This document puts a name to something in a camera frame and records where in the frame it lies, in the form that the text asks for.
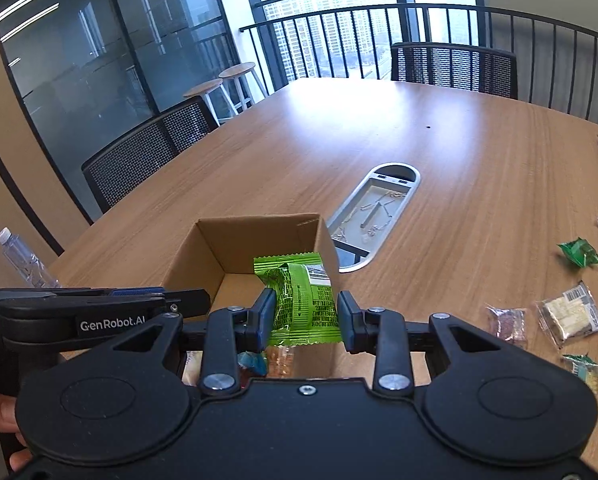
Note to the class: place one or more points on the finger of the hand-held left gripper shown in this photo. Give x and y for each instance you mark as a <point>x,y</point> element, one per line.
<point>189,302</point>
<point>139,291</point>

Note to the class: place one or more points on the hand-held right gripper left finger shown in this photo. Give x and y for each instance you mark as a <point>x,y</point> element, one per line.
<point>264,317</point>

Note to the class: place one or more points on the clear teal snack packet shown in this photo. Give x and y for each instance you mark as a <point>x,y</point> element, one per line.
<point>584,369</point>

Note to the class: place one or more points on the dark green snack packet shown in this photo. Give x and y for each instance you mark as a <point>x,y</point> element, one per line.
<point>579,252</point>

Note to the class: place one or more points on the black metal railing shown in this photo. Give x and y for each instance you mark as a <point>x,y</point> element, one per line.
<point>379,8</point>

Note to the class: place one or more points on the clear packet of brown snack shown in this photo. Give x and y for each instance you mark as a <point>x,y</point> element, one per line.
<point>506,325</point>

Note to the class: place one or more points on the black mesh office chair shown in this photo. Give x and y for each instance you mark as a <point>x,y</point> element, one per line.
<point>454,67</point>
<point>144,150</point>

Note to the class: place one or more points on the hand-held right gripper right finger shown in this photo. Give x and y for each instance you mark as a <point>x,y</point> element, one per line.
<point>348,317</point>

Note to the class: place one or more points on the brown cardboard box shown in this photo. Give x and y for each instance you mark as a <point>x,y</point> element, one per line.
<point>259,240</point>

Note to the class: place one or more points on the bright green snack packet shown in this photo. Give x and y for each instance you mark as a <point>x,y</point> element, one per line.
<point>299,300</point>

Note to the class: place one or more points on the clear plastic water bottle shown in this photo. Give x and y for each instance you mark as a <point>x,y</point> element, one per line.
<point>24,260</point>

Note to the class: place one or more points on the clear packet of white crackers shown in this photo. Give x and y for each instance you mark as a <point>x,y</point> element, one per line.
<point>569,315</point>

